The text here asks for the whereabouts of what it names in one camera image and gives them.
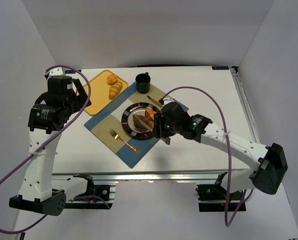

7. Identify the blue beige placemat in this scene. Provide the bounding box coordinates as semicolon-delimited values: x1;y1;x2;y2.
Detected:
84;82;189;169

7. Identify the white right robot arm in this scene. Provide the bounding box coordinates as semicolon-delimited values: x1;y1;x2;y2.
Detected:
153;102;288;195

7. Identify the blue label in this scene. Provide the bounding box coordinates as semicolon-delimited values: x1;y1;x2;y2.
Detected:
212;65;230;71
65;69;81;75

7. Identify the brown chocolate bread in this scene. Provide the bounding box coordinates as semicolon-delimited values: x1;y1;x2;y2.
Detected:
132;114;149;131

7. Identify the gold fork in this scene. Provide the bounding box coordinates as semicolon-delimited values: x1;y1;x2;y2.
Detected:
109;129;141;155

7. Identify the dark green mug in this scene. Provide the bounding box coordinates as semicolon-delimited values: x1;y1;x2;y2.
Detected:
135;72;151;94

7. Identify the round bread roll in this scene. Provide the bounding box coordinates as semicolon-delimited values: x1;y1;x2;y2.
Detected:
107;74;118;86

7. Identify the black rimmed plate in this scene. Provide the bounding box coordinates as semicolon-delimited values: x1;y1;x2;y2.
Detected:
121;102;160;140

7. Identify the aluminium table frame rail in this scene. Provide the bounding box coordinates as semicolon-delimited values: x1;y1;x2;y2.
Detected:
230;66;267;173

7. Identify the gold knife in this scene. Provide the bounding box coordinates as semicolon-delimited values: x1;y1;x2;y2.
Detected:
147;95;162;107

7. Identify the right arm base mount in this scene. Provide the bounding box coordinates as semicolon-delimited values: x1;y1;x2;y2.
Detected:
195;172;243;213

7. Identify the long bread roll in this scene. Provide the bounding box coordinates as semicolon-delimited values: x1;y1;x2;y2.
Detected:
109;81;123;100

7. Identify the yellow tray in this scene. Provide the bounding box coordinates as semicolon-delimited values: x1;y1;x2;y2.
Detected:
80;69;129;116

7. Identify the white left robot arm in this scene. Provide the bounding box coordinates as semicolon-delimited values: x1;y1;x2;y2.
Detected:
9;75;94;216

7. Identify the blue label left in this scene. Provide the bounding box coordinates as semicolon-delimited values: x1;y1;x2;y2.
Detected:
65;69;81;75

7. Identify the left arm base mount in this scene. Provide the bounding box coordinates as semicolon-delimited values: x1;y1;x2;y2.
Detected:
64;174;115;210

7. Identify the blue label right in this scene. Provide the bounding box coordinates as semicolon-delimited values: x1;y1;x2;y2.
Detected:
212;65;230;71

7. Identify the striped croissant bread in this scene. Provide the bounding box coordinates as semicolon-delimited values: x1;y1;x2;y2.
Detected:
145;108;156;129

